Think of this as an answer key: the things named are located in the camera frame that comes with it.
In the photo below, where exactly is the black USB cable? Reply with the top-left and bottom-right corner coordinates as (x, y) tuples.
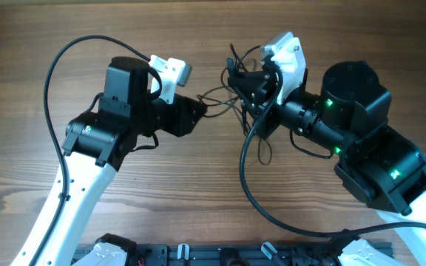
(196, 43), (273, 166)

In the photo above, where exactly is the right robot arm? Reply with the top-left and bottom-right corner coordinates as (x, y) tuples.
(226, 60), (426, 265)

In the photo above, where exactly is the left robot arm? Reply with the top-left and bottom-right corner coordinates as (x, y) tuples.
(13, 55), (206, 265)

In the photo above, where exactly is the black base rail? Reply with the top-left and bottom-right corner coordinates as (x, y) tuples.
(129, 242), (339, 266)

